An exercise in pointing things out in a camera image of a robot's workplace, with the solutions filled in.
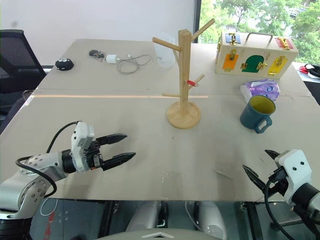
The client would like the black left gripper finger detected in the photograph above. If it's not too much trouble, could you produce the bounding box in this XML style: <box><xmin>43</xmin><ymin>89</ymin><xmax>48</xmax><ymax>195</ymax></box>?
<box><xmin>96</xmin><ymin>133</ymin><xmax>129</xmax><ymax>148</ymax></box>
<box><xmin>101</xmin><ymin>151</ymin><xmax>137</xmax><ymax>172</ymax></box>

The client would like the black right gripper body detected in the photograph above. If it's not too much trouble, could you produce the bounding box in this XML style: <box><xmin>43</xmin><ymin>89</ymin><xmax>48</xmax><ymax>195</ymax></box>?
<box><xmin>265</xmin><ymin>167</ymin><xmax>291</xmax><ymax>198</ymax></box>

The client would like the thin white floor cable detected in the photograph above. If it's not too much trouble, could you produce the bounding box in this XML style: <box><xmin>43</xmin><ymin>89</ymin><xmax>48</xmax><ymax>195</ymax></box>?
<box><xmin>184</xmin><ymin>200</ymin><xmax>204</xmax><ymax>232</ymax></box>

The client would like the clear plastic container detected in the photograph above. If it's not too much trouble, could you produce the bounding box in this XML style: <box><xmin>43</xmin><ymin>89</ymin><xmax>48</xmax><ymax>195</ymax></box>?
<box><xmin>153</xmin><ymin>32</ymin><xmax>177</xmax><ymax>69</ymax></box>

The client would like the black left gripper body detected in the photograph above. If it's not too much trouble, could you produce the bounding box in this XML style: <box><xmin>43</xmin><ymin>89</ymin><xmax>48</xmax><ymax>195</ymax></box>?
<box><xmin>83</xmin><ymin>138</ymin><xmax>105</xmax><ymax>172</ymax></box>

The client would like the black round gadget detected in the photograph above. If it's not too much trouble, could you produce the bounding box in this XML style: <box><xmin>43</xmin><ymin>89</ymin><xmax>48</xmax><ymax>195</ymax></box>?
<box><xmin>54</xmin><ymin>57</ymin><xmax>75</xmax><ymax>72</ymax></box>

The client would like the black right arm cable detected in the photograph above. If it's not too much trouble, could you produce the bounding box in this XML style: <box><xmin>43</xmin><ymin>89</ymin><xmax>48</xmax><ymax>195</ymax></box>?
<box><xmin>264</xmin><ymin>172</ymin><xmax>302</xmax><ymax>240</ymax></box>

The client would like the black window frame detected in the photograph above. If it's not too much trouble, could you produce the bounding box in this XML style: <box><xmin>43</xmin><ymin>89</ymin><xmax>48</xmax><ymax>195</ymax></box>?
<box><xmin>194</xmin><ymin>0</ymin><xmax>203</xmax><ymax>45</ymax></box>

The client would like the wooden mug tree stand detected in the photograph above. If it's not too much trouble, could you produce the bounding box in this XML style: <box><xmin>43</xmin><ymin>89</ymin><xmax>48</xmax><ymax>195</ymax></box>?
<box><xmin>152</xmin><ymin>18</ymin><xmax>216</xmax><ymax>130</ymax></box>

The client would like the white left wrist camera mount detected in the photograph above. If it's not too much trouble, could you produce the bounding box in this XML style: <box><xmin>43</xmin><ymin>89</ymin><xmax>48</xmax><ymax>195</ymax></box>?
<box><xmin>70</xmin><ymin>121</ymin><xmax>96</xmax><ymax>173</ymax></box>

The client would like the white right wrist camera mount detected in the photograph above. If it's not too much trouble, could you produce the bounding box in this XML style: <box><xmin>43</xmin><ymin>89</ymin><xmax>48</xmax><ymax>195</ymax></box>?
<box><xmin>274</xmin><ymin>149</ymin><xmax>313</xmax><ymax>206</ymax></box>

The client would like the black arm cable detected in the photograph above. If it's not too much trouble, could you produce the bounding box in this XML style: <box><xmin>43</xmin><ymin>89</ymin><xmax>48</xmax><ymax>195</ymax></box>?
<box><xmin>15</xmin><ymin>121</ymin><xmax>83</xmax><ymax>199</ymax></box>
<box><xmin>264</xmin><ymin>172</ymin><xmax>302</xmax><ymax>240</ymax></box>

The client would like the grey charger cable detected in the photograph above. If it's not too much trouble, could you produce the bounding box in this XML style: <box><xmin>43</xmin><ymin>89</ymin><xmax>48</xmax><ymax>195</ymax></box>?
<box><xmin>115</xmin><ymin>52</ymin><xmax>153</xmax><ymax>75</ymax></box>

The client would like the black office chair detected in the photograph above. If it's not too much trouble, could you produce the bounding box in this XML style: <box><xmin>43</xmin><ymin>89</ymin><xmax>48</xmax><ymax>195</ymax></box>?
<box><xmin>0</xmin><ymin>29</ymin><xmax>49</xmax><ymax>116</ymax></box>

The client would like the white charger plug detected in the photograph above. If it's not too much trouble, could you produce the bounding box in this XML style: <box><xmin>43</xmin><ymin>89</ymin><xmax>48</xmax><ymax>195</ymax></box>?
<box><xmin>105</xmin><ymin>53</ymin><xmax>119</xmax><ymax>65</ymax></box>

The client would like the purple tissue pack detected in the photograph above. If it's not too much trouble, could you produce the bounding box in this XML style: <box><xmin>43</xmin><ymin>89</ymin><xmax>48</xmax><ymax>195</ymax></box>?
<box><xmin>239</xmin><ymin>78</ymin><xmax>281</xmax><ymax>104</ymax></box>

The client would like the red and black tool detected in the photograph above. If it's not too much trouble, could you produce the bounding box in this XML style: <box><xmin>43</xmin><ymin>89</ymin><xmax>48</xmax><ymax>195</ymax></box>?
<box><xmin>297</xmin><ymin>63</ymin><xmax>320</xmax><ymax>80</ymax></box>

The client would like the black key fob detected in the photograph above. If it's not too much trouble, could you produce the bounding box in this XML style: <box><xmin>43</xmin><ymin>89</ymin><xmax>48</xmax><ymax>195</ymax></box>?
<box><xmin>88</xmin><ymin>49</ymin><xmax>106</xmax><ymax>61</ymax></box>

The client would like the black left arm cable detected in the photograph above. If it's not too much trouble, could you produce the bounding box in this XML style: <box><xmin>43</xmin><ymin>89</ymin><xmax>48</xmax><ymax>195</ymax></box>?
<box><xmin>15</xmin><ymin>121</ymin><xmax>83</xmax><ymax>199</ymax></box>

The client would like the wooden lock box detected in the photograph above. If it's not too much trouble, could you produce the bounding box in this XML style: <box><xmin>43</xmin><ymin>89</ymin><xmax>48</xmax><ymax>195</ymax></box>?
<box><xmin>215</xmin><ymin>31</ymin><xmax>299</xmax><ymax>81</ymax></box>

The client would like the grey robot torso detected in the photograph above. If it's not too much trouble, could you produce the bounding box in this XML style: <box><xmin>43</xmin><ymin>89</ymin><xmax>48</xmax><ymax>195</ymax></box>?
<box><xmin>96</xmin><ymin>226</ymin><xmax>226</xmax><ymax>240</ymax></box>

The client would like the blue mug yellow inside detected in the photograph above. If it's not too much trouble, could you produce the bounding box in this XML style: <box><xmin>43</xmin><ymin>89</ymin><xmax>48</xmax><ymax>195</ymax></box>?
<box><xmin>239</xmin><ymin>95</ymin><xmax>277</xmax><ymax>135</ymax></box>

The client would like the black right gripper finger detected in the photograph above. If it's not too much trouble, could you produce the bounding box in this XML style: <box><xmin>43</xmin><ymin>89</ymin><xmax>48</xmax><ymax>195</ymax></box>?
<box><xmin>264</xmin><ymin>149</ymin><xmax>284</xmax><ymax>164</ymax></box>
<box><xmin>242</xmin><ymin>164</ymin><xmax>267</xmax><ymax>194</ymax></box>

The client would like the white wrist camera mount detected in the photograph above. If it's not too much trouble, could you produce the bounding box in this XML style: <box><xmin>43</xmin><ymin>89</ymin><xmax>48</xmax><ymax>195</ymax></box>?
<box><xmin>274</xmin><ymin>149</ymin><xmax>313</xmax><ymax>206</ymax></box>
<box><xmin>70</xmin><ymin>121</ymin><xmax>96</xmax><ymax>173</ymax></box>

